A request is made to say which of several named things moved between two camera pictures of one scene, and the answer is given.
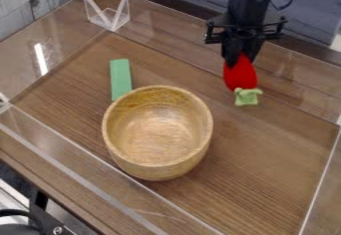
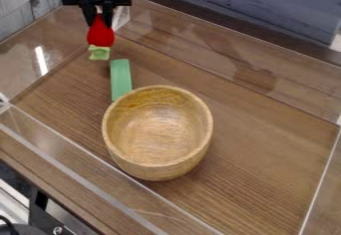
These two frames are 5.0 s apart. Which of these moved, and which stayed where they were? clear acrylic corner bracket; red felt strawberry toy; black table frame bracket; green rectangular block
Moved: red felt strawberry toy
Stayed: black table frame bracket; green rectangular block; clear acrylic corner bracket
